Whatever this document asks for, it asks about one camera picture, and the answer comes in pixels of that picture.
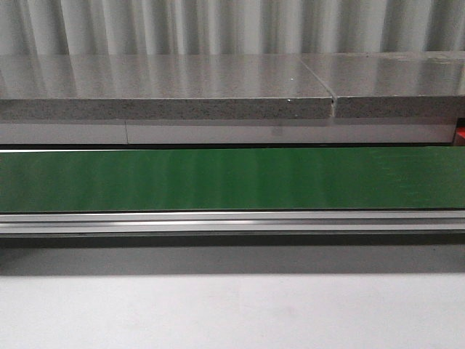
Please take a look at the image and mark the left grey stone slab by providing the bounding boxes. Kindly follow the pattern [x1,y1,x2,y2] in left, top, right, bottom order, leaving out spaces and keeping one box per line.
[1,55,332,121]

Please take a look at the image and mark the grey stone slab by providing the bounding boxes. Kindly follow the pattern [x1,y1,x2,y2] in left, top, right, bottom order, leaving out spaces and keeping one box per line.
[300,52,464,120]
[1,55,332,121]

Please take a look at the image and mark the green conveyor belt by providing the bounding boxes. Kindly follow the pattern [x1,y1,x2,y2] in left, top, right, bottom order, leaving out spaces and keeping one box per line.
[1,146,464,213]

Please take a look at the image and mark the right grey stone slab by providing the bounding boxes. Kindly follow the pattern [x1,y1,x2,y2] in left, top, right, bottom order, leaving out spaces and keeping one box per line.
[300,52,464,120]

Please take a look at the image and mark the red plastic tray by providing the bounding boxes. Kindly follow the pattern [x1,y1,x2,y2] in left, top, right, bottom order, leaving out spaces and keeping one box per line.
[454,127,465,146]

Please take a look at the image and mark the white pleated curtain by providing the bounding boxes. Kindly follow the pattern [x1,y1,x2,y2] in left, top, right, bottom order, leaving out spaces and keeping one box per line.
[1,1,464,55]

